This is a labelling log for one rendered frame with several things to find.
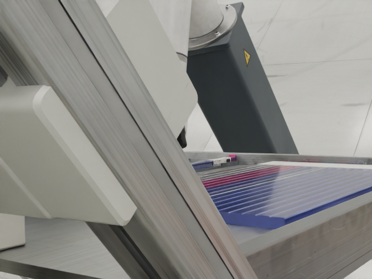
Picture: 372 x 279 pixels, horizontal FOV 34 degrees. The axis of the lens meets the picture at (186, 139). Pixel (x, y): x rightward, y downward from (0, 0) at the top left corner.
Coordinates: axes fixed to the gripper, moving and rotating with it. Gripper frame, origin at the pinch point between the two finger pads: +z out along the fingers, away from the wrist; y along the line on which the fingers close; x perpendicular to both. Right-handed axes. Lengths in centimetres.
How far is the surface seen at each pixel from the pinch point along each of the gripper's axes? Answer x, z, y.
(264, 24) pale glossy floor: 174, -78, -74
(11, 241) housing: -41.8, 7.0, 19.0
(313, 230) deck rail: -27.2, 4.4, 38.0
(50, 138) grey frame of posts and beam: -60, 1, 42
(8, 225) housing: -42.3, 5.8, 19.0
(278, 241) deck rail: -34, 5, 38
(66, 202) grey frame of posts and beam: -57, 3, 40
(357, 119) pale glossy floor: 135, -27, -14
